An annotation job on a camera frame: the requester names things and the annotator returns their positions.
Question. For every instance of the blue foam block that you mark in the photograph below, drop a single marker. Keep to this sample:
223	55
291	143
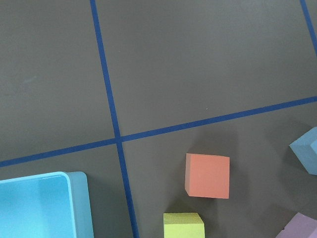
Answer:
305	148

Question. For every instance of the orange foam block left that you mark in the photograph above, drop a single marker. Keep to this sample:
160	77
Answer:
207	176

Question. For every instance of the yellow foam block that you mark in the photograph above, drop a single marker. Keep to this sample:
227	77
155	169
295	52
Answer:
183	225

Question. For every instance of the blue plastic bin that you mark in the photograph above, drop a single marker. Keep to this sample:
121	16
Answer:
51	205

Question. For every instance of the light pink foam block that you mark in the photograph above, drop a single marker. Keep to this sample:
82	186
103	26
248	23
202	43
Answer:
300	226

